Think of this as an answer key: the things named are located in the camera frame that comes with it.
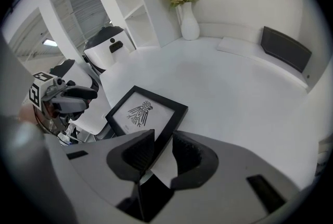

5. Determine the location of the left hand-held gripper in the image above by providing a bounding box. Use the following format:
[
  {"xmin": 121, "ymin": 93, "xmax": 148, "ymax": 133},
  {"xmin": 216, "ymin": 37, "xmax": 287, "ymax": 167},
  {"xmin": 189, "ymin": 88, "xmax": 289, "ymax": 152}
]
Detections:
[{"xmin": 28, "ymin": 71, "xmax": 99, "ymax": 138}]

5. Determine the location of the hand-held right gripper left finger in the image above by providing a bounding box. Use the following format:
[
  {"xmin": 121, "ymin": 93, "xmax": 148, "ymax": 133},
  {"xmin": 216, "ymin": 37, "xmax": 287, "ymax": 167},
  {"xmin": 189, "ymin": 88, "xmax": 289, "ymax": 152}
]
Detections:
[{"xmin": 61, "ymin": 129, "xmax": 156, "ymax": 224}]

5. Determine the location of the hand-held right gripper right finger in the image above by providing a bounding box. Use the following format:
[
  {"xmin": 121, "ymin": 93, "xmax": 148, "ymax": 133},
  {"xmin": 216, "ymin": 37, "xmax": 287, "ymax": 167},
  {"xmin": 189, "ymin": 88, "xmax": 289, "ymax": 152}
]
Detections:
[{"xmin": 155, "ymin": 130, "xmax": 300, "ymax": 224}]

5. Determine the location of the black framed picture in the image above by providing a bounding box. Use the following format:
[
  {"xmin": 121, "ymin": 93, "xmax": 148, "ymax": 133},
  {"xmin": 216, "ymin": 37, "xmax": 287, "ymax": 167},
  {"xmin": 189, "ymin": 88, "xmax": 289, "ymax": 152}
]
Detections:
[{"xmin": 105, "ymin": 85, "xmax": 189, "ymax": 176}]

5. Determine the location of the person's left forearm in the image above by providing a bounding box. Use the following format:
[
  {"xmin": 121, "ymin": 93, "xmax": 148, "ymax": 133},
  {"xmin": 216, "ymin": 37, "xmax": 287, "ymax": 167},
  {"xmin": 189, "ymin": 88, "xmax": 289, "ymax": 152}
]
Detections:
[{"xmin": 18, "ymin": 103, "xmax": 40, "ymax": 127}]

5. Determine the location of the white desk with drawers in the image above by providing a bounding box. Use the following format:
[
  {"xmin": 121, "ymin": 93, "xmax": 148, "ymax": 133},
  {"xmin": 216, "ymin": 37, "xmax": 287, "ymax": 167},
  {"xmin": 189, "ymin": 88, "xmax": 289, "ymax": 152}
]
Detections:
[{"xmin": 85, "ymin": 0, "xmax": 333, "ymax": 192}]

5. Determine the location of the white vase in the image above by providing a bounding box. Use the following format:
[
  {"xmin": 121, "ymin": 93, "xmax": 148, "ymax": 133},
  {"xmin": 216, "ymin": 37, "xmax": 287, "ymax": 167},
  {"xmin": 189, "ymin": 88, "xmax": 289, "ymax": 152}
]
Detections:
[{"xmin": 180, "ymin": 2, "xmax": 201, "ymax": 42}]

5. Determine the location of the white flat riser board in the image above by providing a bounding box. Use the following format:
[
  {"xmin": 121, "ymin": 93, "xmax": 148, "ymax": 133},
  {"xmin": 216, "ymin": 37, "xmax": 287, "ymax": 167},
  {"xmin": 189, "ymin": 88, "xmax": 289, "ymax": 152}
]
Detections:
[{"xmin": 216, "ymin": 36, "xmax": 310, "ymax": 89}]

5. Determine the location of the black tissue box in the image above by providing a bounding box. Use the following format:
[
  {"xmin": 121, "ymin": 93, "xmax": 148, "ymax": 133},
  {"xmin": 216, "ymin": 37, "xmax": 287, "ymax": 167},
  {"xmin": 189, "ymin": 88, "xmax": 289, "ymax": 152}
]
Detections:
[{"xmin": 260, "ymin": 26, "xmax": 313, "ymax": 74}]

